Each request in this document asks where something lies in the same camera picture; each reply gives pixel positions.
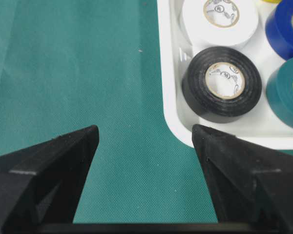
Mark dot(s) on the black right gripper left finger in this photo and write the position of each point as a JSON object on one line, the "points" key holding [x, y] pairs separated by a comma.
{"points": [[43, 183]]}

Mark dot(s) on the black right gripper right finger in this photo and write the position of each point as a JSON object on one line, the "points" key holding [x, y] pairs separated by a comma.
{"points": [[247, 182]]}

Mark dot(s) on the teal tape roll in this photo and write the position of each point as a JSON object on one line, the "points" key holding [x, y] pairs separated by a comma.
{"points": [[279, 92]]}

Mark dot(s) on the black tape roll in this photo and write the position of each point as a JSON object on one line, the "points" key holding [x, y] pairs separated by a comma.
{"points": [[205, 102]]}

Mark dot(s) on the blue tape roll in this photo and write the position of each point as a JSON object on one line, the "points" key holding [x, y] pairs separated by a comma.
{"points": [[279, 29]]}

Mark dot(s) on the white tape roll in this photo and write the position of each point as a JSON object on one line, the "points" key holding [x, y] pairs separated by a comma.
{"points": [[229, 23]]}

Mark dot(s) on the yellow tape roll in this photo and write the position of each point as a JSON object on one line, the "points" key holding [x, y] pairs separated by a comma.
{"points": [[273, 1]]}

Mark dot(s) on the white plastic tray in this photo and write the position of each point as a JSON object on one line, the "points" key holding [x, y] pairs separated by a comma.
{"points": [[260, 125]]}

